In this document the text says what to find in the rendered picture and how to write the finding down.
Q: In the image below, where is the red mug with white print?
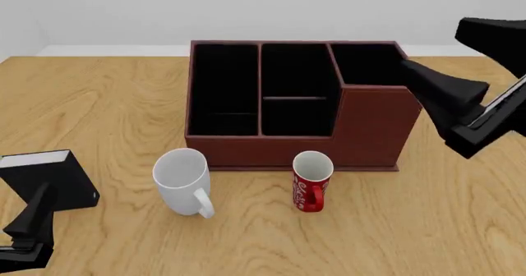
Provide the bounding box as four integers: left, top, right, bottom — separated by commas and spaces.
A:
292, 150, 335, 213

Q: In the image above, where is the flat plate on left gripper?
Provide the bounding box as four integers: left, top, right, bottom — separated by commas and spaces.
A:
0, 148, 102, 212

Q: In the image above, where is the red-brown desk caddy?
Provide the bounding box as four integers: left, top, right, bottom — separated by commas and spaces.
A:
184, 39, 424, 173

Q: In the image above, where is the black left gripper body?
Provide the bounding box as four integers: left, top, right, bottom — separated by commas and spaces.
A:
0, 232, 55, 269

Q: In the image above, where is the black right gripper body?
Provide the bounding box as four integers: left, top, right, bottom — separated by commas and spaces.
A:
444, 73, 526, 160

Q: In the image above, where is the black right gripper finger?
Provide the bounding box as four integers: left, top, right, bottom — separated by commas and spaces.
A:
399, 59, 491, 139

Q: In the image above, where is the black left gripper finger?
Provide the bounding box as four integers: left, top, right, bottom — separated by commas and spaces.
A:
2, 182, 55, 244

